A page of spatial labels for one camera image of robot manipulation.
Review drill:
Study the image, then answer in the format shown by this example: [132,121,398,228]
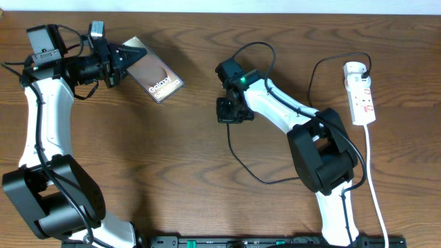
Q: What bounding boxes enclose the black USB charging cable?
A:
[225,52,372,185]

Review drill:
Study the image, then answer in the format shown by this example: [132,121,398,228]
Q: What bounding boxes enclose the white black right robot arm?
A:
[215,57,359,247]

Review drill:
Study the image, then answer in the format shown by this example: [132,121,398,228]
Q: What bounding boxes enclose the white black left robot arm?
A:
[2,21,147,247]

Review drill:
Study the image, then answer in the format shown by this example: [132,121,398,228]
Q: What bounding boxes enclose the white power strip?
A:
[345,74,376,126]

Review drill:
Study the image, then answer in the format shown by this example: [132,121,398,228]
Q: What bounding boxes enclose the white power strip cord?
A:
[362,124,389,248]

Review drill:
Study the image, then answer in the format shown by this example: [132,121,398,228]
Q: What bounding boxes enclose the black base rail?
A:
[61,234,407,248]

